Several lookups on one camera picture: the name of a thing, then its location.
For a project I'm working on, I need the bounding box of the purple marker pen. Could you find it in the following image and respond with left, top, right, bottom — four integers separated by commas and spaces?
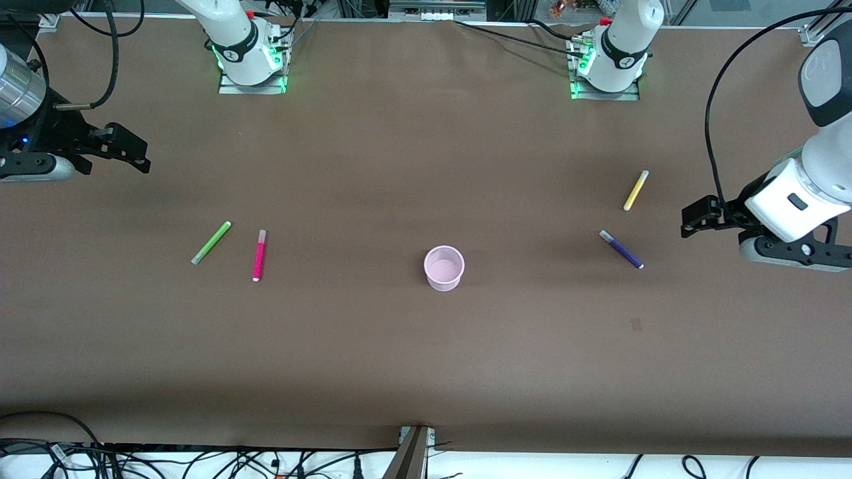
599, 230, 645, 270

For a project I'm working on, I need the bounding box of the pink pen holder cup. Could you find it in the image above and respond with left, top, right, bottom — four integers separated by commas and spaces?
424, 245, 465, 292

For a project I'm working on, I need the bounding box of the yellow marker pen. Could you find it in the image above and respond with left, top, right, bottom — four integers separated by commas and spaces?
623, 170, 650, 212

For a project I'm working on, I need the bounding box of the green marker pen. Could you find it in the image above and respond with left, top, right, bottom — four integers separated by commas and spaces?
191, 221, 232, 266

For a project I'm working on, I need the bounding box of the brown table cover sheet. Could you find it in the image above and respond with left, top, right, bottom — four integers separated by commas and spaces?
0, 13, 852, 456

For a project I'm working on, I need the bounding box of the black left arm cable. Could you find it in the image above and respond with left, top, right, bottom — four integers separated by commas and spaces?
704, 7, 852, 214

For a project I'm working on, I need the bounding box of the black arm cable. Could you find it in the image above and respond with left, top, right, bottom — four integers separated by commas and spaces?
0, 0, 146, 112
704, 7, 852, 214

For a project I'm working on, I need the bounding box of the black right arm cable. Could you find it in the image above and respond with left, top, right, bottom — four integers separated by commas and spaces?
0, 0, 146, 112

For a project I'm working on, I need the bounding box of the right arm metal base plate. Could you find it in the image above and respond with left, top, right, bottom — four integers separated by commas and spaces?
218, 63, 289, 95

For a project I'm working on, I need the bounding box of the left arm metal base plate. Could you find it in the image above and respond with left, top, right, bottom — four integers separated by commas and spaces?
570, 75, 641, 102

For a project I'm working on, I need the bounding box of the long black table cable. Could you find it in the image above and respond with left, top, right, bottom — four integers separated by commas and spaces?
455, 20, 586, 59

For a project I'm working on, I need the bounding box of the long arched black cable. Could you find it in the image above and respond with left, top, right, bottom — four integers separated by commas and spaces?
0, 411, 104, 448

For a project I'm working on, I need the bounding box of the metal table edge bracket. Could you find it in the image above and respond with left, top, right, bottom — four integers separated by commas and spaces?
398, 426, 437, 460

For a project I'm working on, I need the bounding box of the dark metal post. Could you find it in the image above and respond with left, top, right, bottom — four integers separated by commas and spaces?
383, 429, 430, 479

